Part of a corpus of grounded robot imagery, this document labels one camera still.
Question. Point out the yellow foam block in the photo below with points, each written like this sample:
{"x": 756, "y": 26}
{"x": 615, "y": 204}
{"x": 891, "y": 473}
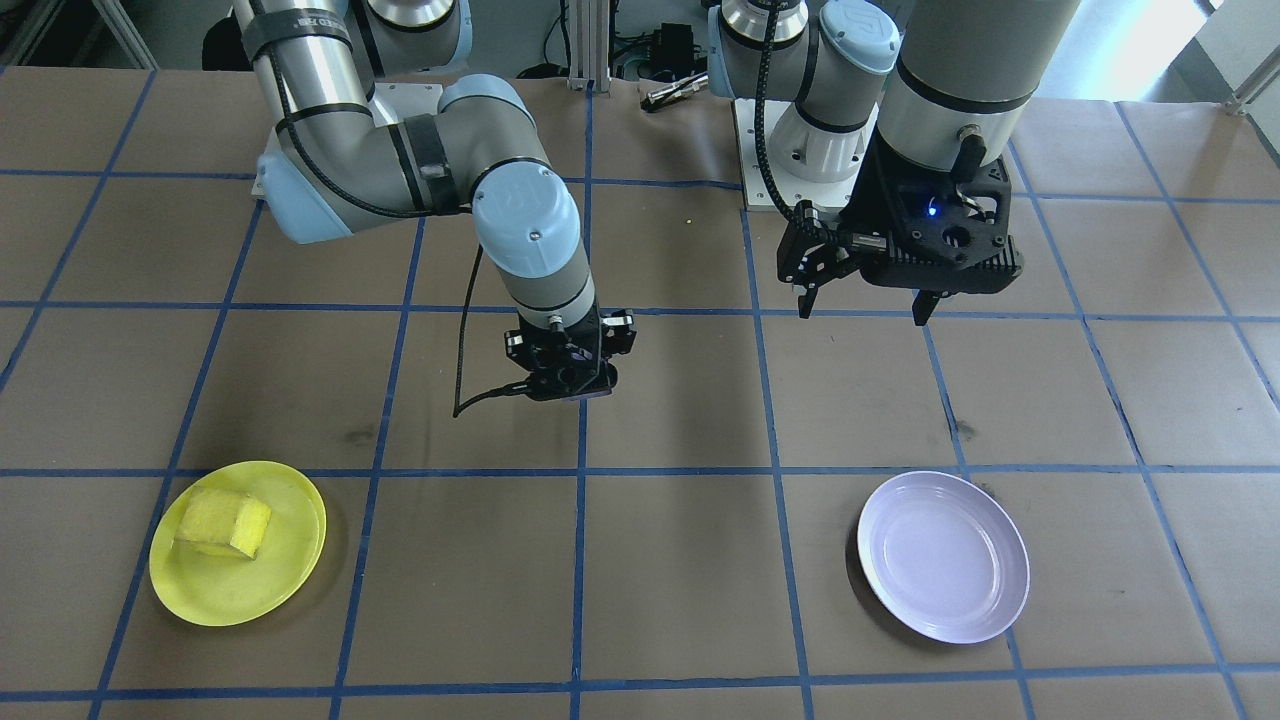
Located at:
{"x": 215, "y": 520}

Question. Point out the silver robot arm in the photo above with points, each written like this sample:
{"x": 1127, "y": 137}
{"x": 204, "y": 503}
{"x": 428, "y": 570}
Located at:
{"x": 330, "y": 150}
{"x": 980, "y": 60}

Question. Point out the silver metal tool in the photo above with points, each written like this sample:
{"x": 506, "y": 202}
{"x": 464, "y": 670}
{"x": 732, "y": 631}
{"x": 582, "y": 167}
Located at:
{"x": 675, "y": 92}

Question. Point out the purple plate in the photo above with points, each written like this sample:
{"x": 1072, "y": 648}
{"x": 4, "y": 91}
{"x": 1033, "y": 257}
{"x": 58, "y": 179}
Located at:
{"x": 940, "y": 560}

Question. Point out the small black adapter box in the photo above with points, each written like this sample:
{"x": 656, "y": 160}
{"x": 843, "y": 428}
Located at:
{"x": 672, "y": 45}

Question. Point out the yellow plate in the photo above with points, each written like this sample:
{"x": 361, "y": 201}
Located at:
{"x": 230, "y": 590}

